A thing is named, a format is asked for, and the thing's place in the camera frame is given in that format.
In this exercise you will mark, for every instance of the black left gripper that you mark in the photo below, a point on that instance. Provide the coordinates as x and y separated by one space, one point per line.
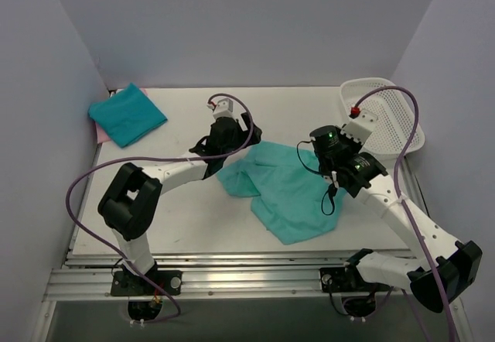
240 133

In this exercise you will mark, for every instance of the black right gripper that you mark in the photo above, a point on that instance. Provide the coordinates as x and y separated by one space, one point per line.
322 156

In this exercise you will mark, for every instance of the light green t shirt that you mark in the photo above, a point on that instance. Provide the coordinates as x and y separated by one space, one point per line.
287 199

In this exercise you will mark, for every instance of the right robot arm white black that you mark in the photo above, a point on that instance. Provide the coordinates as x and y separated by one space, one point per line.
442 268

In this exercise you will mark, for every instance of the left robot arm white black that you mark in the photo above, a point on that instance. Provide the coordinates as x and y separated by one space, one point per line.
129 204

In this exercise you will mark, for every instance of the folded teal t shirt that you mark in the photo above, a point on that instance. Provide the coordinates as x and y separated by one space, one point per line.
125 115

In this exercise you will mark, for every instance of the folded pink t shirt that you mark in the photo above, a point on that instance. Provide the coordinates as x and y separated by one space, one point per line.
101 135

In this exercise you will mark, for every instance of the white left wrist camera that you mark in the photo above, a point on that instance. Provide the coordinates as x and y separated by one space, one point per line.
222 109

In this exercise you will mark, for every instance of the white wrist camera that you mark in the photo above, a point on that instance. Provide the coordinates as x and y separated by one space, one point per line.
222 109
361 125

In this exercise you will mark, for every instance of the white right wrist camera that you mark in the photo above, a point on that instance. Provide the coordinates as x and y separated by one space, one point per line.
361 125

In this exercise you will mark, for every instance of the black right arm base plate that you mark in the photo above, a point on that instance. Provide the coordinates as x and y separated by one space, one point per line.
338 279

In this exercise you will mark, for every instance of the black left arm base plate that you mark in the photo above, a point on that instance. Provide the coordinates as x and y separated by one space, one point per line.
124 283

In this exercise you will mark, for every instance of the aluminium rail frame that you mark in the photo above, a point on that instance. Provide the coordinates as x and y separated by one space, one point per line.
273 293

